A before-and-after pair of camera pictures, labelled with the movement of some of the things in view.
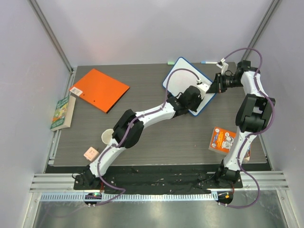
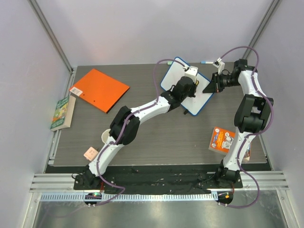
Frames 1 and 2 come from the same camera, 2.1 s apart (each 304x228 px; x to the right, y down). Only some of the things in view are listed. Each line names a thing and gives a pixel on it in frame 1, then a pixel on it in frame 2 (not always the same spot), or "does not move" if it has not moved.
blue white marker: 208,62 does not move
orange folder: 99,90 does not move
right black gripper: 219,83 does not move
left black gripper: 199,99 to 194,88
